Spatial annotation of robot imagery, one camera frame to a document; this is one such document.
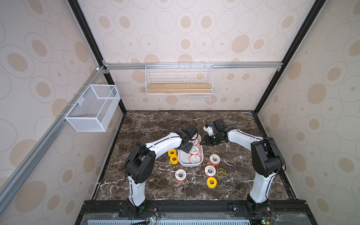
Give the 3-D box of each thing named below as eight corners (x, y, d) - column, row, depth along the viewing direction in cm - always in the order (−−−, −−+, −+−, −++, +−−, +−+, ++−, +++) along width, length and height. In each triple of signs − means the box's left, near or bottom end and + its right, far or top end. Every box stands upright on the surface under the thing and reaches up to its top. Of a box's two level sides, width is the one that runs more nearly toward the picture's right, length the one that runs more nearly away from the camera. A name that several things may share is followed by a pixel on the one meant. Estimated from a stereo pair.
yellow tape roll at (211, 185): (207, 188, 83) (208, 187, 81) (206, 178, 86) (206, 176, 85) (216, 188, 83) (217, 187, 81) (215, 178, 86) (216, 176, 85)
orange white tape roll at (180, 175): (175, 181, 85) (174, 180, 83) (175, 170, 90) (175, 168, 88) (186, 181, 85) (186, 180, 83) (186, 170, 90) (186, 168, 88)
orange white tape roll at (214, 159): (210, 165, 91) (210, 164, 90) (208, 155, 96) (209, 153, 94) (220, 165, 91) (221, 164, 90) (218, 155, 96) (219, 153, 94)
